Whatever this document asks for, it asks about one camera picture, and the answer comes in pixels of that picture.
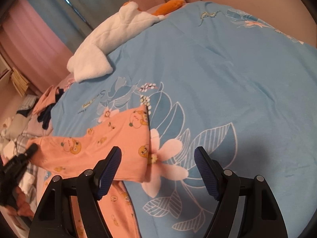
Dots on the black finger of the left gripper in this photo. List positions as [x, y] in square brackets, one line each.
[27, 155]

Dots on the mauve pillow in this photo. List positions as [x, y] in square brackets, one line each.
[34, 128]

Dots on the beige pillow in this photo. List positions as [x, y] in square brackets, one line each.
[17, 126]

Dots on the white crumpled cloth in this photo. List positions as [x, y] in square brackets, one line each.
[27, 182]

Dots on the black and white plush toy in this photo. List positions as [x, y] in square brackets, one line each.
[5, 125]

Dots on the plaid grey blanket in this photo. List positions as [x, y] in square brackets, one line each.
[25, 148]

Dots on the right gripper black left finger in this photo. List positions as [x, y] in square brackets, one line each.
[54, 215]

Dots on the person's left hand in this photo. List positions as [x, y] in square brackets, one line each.
[23, 208]

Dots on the orange cartoon print baby onesie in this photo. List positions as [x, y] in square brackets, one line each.
[70, 156]

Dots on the tan tasselled hanging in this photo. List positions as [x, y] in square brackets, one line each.
[20, 83]

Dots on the blue floral bed quilt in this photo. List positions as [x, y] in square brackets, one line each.
[217, 77]

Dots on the white goose plush toy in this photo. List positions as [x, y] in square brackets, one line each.
[90, 61]

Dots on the pink window curtain left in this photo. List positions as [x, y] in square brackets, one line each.
[30, 46]

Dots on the dark navy garment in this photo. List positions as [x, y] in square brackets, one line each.
[45, 115]

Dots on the small pink patterned cloth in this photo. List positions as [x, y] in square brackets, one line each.
[67, 82]

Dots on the striped folded cloth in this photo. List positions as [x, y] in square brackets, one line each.
[27, 105]

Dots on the blue-green window curtain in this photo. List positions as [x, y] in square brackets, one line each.
[73, 20]

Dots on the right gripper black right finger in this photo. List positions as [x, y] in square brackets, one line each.
[261, 215]

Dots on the pink folded garment on pillow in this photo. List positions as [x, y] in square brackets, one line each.
[45, 96]

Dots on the white wall shelf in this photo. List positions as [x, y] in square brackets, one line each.
[5, 73]

